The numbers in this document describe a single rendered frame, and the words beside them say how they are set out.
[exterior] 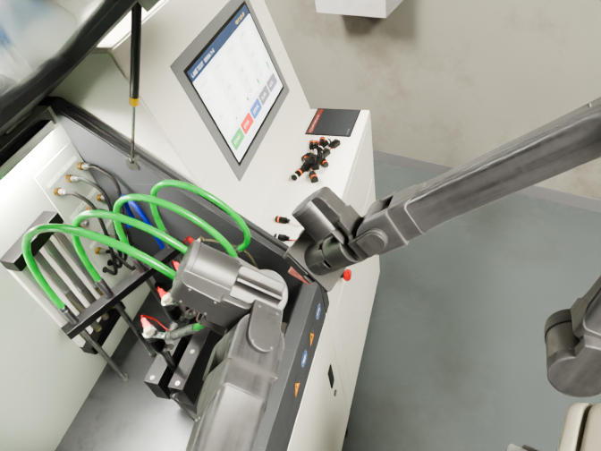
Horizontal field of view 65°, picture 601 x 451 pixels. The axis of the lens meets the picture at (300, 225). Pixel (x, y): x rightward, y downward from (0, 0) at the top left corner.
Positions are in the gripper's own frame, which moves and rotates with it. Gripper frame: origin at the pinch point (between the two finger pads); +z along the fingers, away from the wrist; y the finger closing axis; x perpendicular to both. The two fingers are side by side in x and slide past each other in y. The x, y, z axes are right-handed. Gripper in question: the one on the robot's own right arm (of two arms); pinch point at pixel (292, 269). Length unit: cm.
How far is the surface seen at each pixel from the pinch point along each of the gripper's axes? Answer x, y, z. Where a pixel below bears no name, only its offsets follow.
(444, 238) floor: -126, -84, 92
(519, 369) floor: -69, -118, 55
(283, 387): 11.6, -19.6, 19.7
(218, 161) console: -24.1, 24.3, 30.1
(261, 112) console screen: -51, 26, 37
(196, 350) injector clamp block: 14.4, -2.3, 33.4
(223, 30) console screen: -51, 48, 25
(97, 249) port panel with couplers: 8, 30, 49
